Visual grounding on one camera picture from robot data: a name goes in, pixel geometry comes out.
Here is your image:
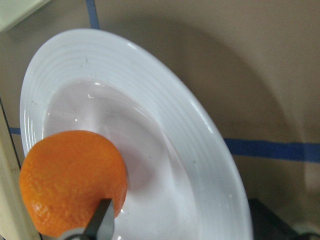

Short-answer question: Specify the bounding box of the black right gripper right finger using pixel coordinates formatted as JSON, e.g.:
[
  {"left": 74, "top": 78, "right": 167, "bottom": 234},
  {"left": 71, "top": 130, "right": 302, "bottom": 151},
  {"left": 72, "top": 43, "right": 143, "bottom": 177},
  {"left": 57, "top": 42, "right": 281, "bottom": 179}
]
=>
[{"left": 248, "top": 198, "right": 299, "bottom": 240}]

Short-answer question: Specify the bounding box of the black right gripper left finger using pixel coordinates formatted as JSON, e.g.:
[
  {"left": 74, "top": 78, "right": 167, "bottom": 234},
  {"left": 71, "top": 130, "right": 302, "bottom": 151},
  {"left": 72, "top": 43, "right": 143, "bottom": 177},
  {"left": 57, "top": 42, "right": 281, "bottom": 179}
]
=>
[{"left": 83, "top": 198, "right": 115, "bottom": 240}]

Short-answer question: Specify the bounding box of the orange fruit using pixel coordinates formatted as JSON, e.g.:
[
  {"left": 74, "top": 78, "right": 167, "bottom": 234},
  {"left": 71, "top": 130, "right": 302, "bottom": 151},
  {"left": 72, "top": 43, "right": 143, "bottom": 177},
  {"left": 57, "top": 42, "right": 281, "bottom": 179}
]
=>
[{"left": 19, "top": 130, "right": 128, "bottom": 238}]

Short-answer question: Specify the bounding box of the white round plate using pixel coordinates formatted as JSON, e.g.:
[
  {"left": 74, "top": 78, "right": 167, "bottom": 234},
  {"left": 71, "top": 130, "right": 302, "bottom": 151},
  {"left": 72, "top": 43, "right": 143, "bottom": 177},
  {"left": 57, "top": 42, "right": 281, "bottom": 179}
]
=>
[{"left": 20, "top": 29, "right": 253, "bottom": 240}]

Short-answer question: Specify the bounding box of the cream bear tray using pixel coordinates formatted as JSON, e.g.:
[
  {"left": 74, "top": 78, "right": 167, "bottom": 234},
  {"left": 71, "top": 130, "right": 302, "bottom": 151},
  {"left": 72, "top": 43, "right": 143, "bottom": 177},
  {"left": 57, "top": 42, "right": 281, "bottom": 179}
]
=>
[{"left": 0, "top": 0, "right": 50, "bottom": 32}]

